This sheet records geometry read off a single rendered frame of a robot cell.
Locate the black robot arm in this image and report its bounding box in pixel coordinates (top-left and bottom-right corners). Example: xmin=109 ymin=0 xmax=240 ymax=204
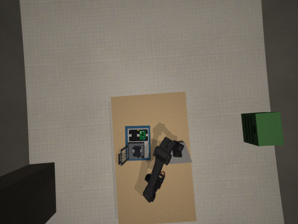
xmin=143 ymin=137 xmax=184 ymax=203

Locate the green circuit board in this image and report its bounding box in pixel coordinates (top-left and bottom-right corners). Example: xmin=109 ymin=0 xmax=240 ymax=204
xmin=139 ymin=131 xmax=146 ymax=140

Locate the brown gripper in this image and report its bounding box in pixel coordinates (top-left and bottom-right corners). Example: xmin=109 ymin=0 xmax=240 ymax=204
xmin=157 ymin=171 xmax=165 ymax=189

